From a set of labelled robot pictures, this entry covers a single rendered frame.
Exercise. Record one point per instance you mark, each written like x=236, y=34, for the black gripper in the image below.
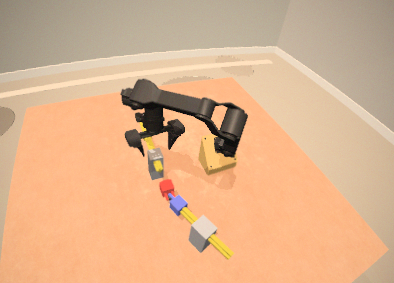
x=155, y=126

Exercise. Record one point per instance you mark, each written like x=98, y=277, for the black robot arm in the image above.
x=147, y=95

